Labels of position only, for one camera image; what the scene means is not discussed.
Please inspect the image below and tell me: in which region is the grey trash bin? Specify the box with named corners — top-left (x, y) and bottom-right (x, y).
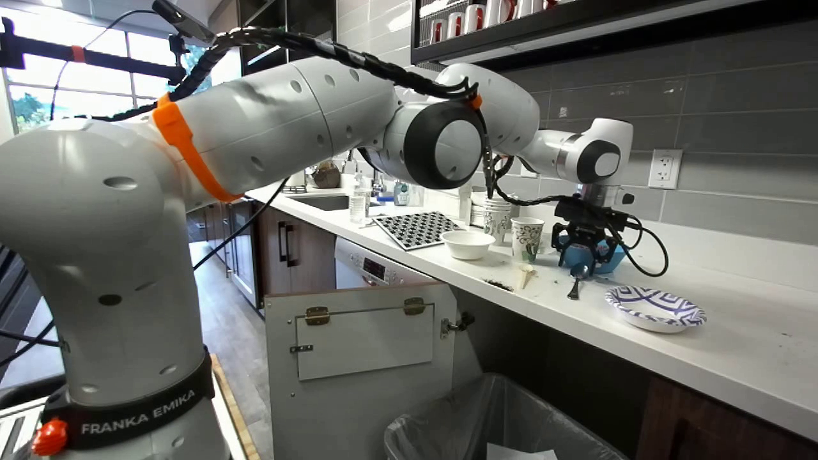
top-left (380, 370), bottom-right (635, 460)

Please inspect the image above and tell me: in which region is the white wall outlet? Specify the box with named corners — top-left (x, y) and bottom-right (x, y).
top-left (646, 149), bottom-right (685, 192)

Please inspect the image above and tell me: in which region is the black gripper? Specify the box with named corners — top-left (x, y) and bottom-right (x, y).
top-left (549, 195), bottom-right (628, 278)

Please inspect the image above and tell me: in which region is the blue patterned paper plate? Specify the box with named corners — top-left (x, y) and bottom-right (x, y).
top-left (609, 284), bottom-right (711, 334)

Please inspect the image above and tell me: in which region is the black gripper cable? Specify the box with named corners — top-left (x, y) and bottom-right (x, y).
top-left (607, 209), bottom-right (672, 281)

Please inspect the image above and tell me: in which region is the steel dishwasher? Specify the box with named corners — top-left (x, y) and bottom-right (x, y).
top-left (332, 236), bottom-right (433, 291)

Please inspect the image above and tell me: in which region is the dark wall shelf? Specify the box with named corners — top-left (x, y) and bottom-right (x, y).
top-left (410, 0), bottom-right (818, 72)

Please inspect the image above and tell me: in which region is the metal door latch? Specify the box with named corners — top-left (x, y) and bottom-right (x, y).
top-left (439, 309), bottom-right (478, 337)

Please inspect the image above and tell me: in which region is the black white checkerboard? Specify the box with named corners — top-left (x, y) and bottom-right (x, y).
top-left (374, 209), bottom-right (469, 255)

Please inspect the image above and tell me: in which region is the white bowl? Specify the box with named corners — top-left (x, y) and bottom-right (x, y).
top-left (442, 228), bottom-right (498, 264)

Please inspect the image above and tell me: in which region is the black corrugated cable bundle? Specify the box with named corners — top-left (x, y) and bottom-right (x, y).
top-left (150, 0), bottom-right (484, 106)

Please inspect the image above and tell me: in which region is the blue bowl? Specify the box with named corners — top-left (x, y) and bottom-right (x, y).
top-left (557, 238), bottom-right (628, 278)

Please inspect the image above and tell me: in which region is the short floral paper cup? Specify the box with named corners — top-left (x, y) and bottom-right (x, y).
top-left (510, 215), bottom-right (549, 267)

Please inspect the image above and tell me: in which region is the cream flat stick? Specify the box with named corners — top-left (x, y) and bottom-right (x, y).
top-left (510, 264), bottom-right (539, 295)

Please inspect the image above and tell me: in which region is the black cabinet handle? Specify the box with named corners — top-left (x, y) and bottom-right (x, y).
top-left (277, 221), bottom-right (302, 269)

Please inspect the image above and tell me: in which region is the black camera stand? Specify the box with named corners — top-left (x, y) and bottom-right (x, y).
top-left (0, 15), bottom-right (190, 88)

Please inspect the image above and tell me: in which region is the dark wooden lower cabinet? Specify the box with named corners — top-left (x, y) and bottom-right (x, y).
top-left (635, 374), bottom-right (818, 460)

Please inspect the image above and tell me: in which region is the open cabinet door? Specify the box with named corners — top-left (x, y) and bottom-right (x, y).
top-left (264, 281), bottom-right (485, 460)

